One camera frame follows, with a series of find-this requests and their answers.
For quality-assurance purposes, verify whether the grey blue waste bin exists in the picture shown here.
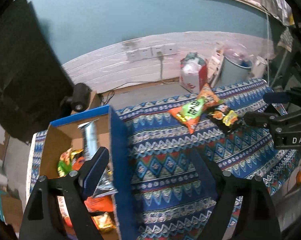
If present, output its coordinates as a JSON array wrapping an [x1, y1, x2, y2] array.
[[217, 49, 253, 86]]

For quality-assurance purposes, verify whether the blue patterned bed cloth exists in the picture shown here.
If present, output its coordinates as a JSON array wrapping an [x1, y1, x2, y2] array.
[[27, 77, 301, 240]]

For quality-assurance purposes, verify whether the grey power cable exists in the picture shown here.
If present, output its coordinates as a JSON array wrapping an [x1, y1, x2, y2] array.
[[100, 51, 181, 106]]

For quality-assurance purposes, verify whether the white wall socket strip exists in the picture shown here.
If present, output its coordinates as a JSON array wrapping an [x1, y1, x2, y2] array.
[[125, 43, 178, 62]]

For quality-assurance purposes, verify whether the orange green snack bag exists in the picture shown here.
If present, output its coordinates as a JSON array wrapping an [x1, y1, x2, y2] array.
[[169, 83, 221, 134]]

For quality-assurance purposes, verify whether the green broad bean snack bag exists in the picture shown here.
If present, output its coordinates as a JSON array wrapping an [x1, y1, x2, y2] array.
[[57, 147, 85, 177]]

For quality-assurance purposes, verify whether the red orange chip bag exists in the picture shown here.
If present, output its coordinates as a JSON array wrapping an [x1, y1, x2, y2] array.
[[58, 155, 115, 228]]

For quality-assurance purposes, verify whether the silver foil snack bag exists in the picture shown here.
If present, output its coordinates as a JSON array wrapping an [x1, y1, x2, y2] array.
[[78, 119, 117, 198]]

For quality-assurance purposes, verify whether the black dark furniture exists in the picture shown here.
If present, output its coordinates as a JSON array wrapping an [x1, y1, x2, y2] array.
[[0, 0, 73, 142]]

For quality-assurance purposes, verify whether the blue cardboard box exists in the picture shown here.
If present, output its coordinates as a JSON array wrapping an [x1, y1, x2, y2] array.
[[39, 105, 139, 239]]

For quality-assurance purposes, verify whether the yellow red snack bag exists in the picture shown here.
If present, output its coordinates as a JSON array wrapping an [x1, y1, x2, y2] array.
[[92, 212, 116, 232]]

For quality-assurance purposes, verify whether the black yellow snack bag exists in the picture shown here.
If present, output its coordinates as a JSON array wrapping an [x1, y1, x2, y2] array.
[[205, 103, 243, 134]]

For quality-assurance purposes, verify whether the white cardboard carton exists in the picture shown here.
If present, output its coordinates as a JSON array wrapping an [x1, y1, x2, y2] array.
[[206, 47, 224, 87]]

